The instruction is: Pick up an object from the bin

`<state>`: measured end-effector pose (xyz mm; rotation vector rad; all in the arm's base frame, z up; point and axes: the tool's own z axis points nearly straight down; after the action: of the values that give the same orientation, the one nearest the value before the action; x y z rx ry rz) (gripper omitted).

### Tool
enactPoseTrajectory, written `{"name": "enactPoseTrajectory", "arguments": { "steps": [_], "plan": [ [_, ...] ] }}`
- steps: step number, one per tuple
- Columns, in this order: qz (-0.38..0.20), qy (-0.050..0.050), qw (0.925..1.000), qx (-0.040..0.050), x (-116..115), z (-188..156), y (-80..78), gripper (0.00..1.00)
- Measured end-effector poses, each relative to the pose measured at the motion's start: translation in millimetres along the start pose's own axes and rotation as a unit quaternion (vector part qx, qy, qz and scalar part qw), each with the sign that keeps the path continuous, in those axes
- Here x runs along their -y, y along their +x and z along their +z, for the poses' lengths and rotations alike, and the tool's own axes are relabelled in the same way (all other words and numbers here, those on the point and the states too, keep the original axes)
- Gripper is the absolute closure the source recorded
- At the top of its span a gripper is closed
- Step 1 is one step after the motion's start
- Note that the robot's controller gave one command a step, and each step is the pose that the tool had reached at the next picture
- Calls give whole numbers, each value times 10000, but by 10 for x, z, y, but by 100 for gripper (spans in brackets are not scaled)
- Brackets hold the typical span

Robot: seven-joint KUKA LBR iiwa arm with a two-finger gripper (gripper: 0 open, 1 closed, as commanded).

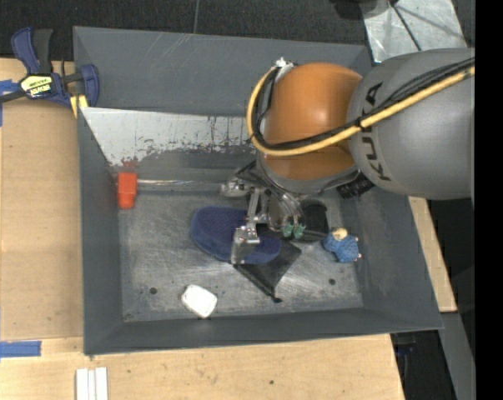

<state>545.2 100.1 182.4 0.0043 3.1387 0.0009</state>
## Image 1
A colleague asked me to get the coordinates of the blue toy figure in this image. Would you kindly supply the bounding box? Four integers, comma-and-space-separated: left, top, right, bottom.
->
321, 227, 364, 264

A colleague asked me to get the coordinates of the grey metal bin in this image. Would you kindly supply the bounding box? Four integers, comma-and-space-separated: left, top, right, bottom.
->
72, 26, 445, 356

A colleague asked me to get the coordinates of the black round object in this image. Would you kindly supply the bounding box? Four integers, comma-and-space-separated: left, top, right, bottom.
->
299, 200, 330, 242

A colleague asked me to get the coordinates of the white rounded block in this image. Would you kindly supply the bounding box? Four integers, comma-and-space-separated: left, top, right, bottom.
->
180, 283, 219, 319

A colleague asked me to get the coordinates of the orange-red block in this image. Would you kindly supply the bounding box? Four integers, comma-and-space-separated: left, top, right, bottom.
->
117, 172, 139, 211

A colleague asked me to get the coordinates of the black flat pouch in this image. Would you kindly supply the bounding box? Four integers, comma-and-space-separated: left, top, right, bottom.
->
233, 239, 303, 304

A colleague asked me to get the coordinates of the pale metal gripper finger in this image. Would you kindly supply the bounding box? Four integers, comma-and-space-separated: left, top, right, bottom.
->
230, 226, 261, 265

